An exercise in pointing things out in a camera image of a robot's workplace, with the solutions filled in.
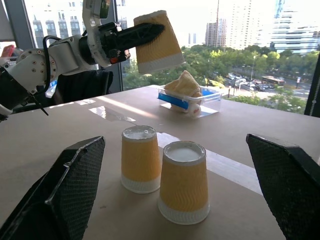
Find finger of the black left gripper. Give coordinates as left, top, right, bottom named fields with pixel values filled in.
left=116, top=23, right=166, bottom=51

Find black chair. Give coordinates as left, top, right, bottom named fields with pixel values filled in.
left=53, top=69, right=114, bottom=105

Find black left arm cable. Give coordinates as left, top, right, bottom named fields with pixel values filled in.
left=42, top=35, right=63, bottom=95

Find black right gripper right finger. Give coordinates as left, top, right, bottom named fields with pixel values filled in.
left=245, top=133, right=320, bottom=240

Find yellow ribbed paper cup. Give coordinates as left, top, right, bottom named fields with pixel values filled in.
left=121, top=125, right=162, bottom=195
left=157, top=141, right=211, bottom=226
left=133, top=9, right=186, bottom=75

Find red package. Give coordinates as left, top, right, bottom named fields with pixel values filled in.
left=0, top=44, right=16, bottom=59

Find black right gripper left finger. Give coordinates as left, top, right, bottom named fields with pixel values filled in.
left=0, top=135, right=106, bottom=240

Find dark window post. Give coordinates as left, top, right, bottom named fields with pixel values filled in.
left=107, top=0, right=124, bottom=94
left=303, top=79, right=320, bottom=117
left=3, top=0, right=36, bottom=50

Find beige folded cloth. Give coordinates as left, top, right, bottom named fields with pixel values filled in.
left=164, top=69, right=203, bottom=99

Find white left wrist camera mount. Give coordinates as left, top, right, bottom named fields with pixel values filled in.
left=81, top=0, right=114, bottom=68

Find white bottle with red label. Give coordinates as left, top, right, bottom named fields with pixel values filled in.
left=171, top=102, right=202, bottom=118

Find clear plastic box, blue clips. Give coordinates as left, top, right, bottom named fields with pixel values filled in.
left=157, top=84, right=223, bottom=120

